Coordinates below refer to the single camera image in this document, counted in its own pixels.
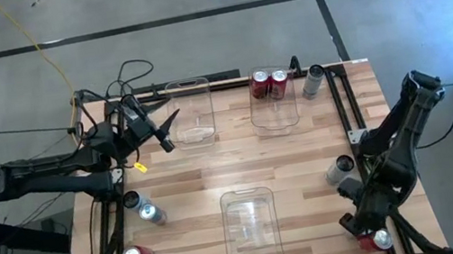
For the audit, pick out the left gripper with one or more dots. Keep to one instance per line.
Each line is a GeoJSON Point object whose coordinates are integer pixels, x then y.
{"type": "Point", "coordinates": [135, 123]}

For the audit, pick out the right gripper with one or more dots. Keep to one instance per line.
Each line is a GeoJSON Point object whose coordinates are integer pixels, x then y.
{"type": "Point", "coordinates": [369, 209]}

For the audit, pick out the white Celsius can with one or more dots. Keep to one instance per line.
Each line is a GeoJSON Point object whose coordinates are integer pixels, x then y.
{"type": "Point", "coordinates": [133, 201]}
{"type": "Point", "coordinates": [312, 81]}
{"type": "Point", "coordinates": [339, 169]}

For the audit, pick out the blue silver Red Bull can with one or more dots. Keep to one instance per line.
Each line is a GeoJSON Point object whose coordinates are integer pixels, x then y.
{"type": "Point", "coordinates": [152, 214]}

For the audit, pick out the clear plastic bin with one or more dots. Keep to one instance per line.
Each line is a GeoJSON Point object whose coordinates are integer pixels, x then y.
{"type": "Point", "coordinates": [252, 232]}
{"type": "Point", "coordinates": [275, 115]}
{"type": "Point", "coordinates": [189, 105]}

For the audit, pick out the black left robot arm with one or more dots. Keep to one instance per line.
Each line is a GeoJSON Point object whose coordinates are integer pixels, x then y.
{"type": "Point", "coordinates": [58, 185]}

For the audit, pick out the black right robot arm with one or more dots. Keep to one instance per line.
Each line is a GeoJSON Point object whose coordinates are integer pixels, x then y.
{"type": "Point", "coordinates": [403, 121]}

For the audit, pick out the yellow tag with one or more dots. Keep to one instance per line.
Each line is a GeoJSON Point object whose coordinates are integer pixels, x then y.
{"type": "Point", "coordinates": [140, 167]}

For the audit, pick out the black aluminium frame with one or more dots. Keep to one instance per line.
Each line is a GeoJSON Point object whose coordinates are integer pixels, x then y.
{"type": "Point", "coordinates": [226, 85]}

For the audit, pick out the silver frame bracket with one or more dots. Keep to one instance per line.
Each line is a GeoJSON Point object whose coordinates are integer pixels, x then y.
{"type": "Point", "coordinates": [117, 175]}
{"type": "Point", "coordinates": [358, 135]}

